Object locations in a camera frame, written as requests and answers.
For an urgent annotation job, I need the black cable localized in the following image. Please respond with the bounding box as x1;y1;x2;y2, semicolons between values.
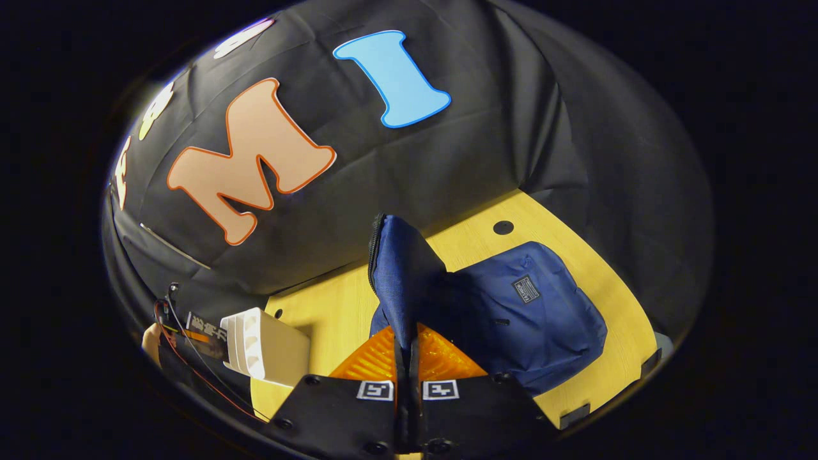
166;283;270;421

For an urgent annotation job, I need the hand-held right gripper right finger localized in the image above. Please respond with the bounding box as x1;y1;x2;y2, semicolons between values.
412;323;551;456

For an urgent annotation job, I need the black table edge clamp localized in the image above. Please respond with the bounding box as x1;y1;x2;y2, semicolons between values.
559;402;592;430

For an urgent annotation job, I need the blue schoolbag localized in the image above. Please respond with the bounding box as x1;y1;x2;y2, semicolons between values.
367;213;608;397

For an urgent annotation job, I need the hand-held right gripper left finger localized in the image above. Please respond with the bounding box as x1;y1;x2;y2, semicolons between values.
270;323;405;456

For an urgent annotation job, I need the red cable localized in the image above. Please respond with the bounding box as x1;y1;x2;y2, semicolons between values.
153;300;269;424

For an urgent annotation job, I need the white plastic bookshelf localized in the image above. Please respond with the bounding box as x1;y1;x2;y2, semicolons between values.
220;307;312;388

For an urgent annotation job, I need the black cover book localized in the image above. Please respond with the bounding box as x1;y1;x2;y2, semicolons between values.
185;311;229;349

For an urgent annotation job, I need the black backdrop cloth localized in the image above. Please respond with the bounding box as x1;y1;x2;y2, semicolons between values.
101;0;714;416

